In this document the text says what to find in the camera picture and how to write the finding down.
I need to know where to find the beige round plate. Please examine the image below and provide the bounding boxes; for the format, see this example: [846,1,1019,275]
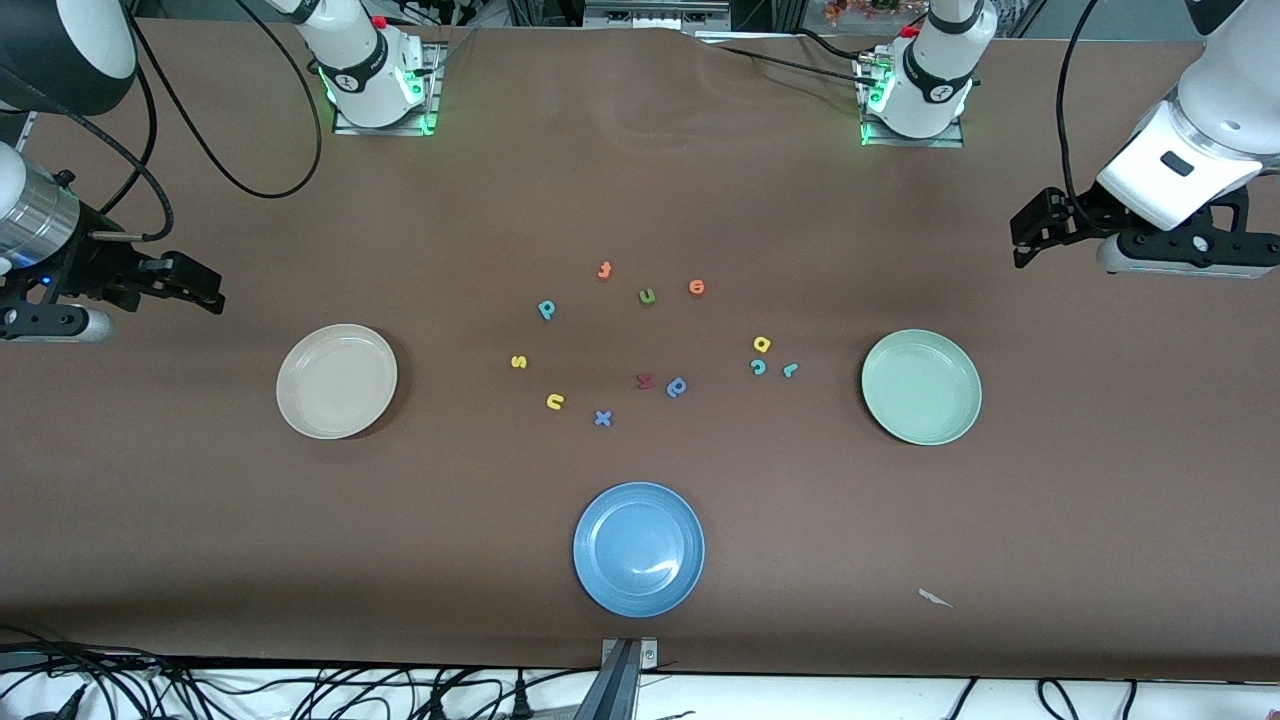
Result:
[276,323,399,440]

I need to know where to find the green round plate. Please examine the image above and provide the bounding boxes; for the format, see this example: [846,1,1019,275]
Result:
[861,329,983,446]

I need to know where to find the brown table cover sheet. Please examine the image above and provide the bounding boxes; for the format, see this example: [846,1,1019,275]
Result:
[0,15,1280,683]

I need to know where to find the orange artificial flowers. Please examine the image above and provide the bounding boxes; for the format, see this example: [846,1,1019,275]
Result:
[823,0,926,26]

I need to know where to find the grey power strip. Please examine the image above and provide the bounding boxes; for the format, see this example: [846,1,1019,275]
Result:
[583,0,731,29]

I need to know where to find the blue round plate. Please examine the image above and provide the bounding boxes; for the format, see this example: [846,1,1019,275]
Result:
[573,482,706,618]

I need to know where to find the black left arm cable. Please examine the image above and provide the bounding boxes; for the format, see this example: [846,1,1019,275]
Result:
[1055,0,1103,231]

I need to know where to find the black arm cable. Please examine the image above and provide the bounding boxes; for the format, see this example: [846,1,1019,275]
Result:
[55,0,325,241]
[1055,0,1103,231]

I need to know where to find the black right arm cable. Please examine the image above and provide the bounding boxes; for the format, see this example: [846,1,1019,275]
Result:
[55,0,325,241]

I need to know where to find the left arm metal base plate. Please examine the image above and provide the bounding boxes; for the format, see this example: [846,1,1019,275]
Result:
[860,52,967,150]

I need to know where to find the short black base cable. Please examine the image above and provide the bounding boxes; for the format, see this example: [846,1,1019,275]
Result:
[795,26,869,64]

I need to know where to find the long black base cable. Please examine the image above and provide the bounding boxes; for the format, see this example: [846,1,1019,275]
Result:
[700,38,881,91]

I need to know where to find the thick black floor cable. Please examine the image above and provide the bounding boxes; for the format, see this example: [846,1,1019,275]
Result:
[0,640,166,669]

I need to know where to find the thin black looped cable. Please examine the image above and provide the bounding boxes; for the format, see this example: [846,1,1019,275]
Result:
[1038,678,1083,720]

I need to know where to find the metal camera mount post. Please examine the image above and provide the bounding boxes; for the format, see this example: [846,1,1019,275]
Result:
[575,638,659,720]

